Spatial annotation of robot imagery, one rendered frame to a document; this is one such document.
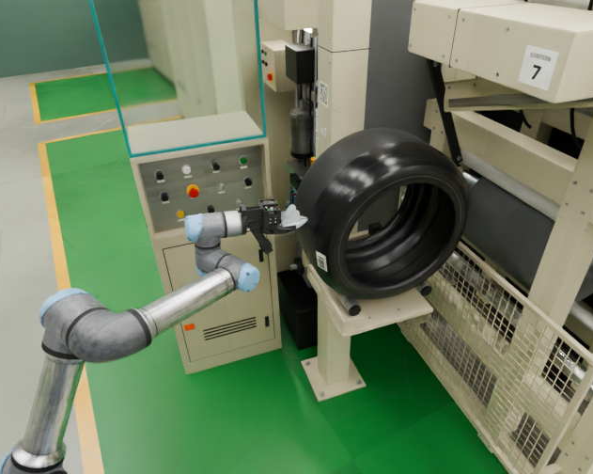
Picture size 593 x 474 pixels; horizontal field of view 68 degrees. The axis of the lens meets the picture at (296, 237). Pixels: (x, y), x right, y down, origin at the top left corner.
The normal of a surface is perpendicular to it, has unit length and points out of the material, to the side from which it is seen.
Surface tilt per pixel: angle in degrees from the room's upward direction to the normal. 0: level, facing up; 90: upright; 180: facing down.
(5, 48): 90
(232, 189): 90
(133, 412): 0
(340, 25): 90
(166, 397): 0
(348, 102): 90
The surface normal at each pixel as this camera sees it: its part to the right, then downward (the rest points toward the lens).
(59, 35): 0.48, 0.48
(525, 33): -0.94, 0.21
